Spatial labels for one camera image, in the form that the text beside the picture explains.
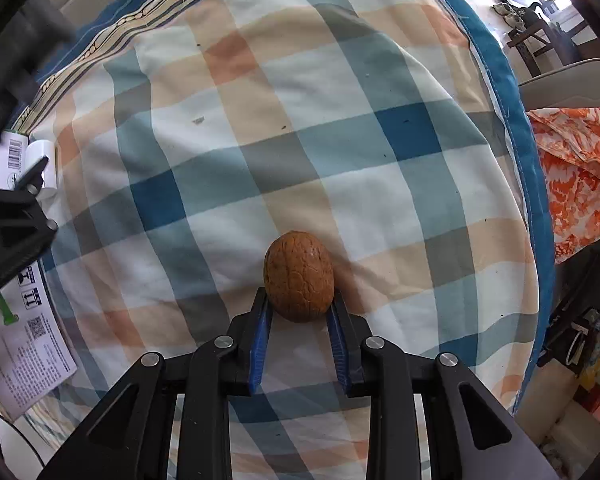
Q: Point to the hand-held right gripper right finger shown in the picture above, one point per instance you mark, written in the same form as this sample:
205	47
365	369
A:
340	350

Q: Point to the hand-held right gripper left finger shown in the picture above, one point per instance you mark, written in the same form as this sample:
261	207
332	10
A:
260	345

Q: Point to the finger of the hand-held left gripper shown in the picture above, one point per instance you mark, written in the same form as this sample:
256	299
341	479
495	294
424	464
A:
10	230
25	55

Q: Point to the brown walnut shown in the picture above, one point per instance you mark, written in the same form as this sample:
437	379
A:
300	277

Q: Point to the small white bottle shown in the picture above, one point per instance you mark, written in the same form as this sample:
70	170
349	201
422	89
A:
42	149

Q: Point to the cardboard box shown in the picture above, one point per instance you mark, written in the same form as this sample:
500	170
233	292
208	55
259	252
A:
25	360

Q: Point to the plaid tablecloth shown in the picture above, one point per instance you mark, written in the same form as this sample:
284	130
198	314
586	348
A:
330	160

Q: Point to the orange floral cloth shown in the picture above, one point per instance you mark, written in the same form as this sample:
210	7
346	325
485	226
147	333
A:
580	170

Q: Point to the grey folding chair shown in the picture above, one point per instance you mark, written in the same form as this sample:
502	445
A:
575	82

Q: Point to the dark wooden chair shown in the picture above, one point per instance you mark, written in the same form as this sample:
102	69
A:
537	42

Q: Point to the pair of light shoes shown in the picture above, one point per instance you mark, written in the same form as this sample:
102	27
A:
510	14

